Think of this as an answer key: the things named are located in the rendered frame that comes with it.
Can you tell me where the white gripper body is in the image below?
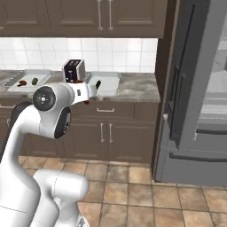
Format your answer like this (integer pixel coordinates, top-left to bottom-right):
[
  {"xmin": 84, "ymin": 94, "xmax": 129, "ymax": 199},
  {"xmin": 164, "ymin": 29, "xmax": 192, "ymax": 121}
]
[{"xmin": 85, "ymin": 82, "xmax": 100, "ymax": 100}]

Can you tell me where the white black toaster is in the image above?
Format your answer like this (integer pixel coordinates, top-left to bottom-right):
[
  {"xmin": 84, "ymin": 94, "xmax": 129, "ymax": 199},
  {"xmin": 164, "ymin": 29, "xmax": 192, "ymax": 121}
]
[{"xmin": 61, "ymin": 59, "xmax": 87, "ymax": 84}]

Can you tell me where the brown drawer front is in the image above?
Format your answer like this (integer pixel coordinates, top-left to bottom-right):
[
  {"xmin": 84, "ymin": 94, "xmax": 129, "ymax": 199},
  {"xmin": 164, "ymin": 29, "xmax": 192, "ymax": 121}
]
[{"xmin": 77, "ymin": 101, "xmax": 135, "ymax": 120}]

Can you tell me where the brown base cupboard door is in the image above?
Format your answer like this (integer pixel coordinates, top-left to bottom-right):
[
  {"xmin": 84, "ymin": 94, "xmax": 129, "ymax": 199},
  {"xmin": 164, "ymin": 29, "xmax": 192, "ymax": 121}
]
[
  {"xmin": 106, "ymin": 119, "xmax": 156, "ymax": 164},
  {"xmin": 68, "ymin": 119, "xmax": 107, "ymax": 162},
  {"xmin": 20, "ymin": 132, "xmax": 67, "ymax": 158}
]

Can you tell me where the dark brown side panel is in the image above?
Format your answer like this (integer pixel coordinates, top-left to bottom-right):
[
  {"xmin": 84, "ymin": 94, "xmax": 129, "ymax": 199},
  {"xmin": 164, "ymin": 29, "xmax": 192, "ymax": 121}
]
[{"xmin": 153, "ymin": 0, "xmax": 179, "ymax": 105}]

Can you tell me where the grey fridge door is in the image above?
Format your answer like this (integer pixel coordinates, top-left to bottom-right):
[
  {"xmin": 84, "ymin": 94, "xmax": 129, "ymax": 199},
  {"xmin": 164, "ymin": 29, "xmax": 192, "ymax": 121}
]
[{"xmin": 163, "ymin": 0, "xmax": 227, "ymax": 145}]

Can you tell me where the grey fridge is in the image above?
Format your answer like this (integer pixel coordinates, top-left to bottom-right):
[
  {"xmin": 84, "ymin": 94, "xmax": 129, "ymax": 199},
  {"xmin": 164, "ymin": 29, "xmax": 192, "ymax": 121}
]
[{"xmin": 153, "ymin": 0, "xmax": 227, "ymax": 188}]

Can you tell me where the silver drawer handle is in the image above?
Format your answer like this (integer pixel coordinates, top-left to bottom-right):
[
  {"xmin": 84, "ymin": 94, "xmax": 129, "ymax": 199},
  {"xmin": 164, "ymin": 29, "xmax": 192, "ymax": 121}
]
[{"xmin": 96, "ymin": 107, "xmax": 115, "ymax": 114}]

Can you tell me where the silver base cupboard handle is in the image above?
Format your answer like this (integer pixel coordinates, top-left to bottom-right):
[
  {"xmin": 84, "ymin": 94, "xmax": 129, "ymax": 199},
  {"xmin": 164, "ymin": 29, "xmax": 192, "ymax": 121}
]
[
  {"xmin": 99, "ymin": 122, "xmax": 106, "ymax": 144},
  {"xmin": 107, "ymin": 122, "xmax": 114, "ymax": 145}
]

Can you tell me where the silver wall cupboard handle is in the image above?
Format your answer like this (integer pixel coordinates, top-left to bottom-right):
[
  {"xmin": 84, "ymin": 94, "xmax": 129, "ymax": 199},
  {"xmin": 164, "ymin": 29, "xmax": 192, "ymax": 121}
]
[
  {"xmin": 106, "ymin": 0, "xmax": 114, "ymax": 31},
  {"xmin": 97, "ymin": 0, "xmax": 104, "ymax": 31}
]

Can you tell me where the brown wall cupboard door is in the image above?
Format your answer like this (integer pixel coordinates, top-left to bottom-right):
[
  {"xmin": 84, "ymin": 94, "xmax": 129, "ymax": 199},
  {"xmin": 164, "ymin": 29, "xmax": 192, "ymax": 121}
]
[
  {"xmin": 0, "ymin": 0, "xmax": 46, "ymax": 34},
  {"xmin": 45, "ymin": 0, "xmax": 106, "ymax": 35},
  {"xmin": 105, "ymin": 0, "xmax": 168, "ymax": 37}
]

